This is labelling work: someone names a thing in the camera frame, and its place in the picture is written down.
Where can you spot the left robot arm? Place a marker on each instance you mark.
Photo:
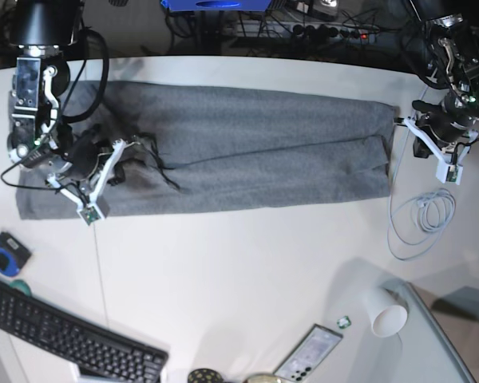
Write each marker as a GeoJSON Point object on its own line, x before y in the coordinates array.
{"type": "Point", "coordinates": [452, 50]}

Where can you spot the black keyboard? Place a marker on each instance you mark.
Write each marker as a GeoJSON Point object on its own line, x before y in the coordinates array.
{"type": "Point", "coordinates": [100, 351]}

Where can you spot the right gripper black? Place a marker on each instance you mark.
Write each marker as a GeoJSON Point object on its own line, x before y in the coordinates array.
{"type": "Point", "coordinates": [78, 163]}

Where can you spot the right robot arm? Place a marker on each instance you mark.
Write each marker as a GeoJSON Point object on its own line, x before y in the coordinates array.
{"type": "Point", "coordinates": [42, 86]}

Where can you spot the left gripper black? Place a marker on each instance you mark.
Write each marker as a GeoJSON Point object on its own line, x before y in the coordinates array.
{"type": "Point", "coordinates": [441, 125]}

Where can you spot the white paper cup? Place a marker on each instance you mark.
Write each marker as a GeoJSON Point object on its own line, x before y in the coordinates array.
{"type": "Point", "coordinates": [387, 317]}

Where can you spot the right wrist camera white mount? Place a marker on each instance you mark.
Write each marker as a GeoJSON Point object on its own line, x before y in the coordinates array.
{"type": "Point", "coordinates": [90, 202]}

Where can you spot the smartphone clear case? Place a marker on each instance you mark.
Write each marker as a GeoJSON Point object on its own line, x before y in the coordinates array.
{"type": "Point", "coordinates": [306, 357]}

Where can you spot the grey t-shirt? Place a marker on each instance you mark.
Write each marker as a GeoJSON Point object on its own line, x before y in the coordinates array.
{"type": "Point", "coordinates": [208, 149]}

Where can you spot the green tape roll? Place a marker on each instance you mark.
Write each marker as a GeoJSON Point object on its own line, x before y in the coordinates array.
{"type": "Point", "coordinates": [21, 286]}

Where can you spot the gold round tin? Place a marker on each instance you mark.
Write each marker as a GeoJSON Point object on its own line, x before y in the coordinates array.
{"type": "Point", "coordinates": [262, 378]}

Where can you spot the black gold dotted lid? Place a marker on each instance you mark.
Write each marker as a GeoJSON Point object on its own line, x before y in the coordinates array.
{"type": "Point", "coordinates": [205, 376]}

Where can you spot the small green white chip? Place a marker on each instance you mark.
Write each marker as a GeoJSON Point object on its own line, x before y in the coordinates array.
{"type": "Point", "coordinates": [344, 322]}

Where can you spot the blue black tape measure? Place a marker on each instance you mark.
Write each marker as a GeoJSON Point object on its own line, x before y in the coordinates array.
{"type": "Point", "coordinates": [13, 255]}

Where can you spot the black power strip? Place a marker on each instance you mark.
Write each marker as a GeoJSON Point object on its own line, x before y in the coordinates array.
{"type": "Point", "coordinates": [272, 29]}

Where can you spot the blue box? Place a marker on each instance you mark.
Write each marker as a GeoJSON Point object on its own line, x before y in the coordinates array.
{"type": "Point", "coordinates": [225, 5]}

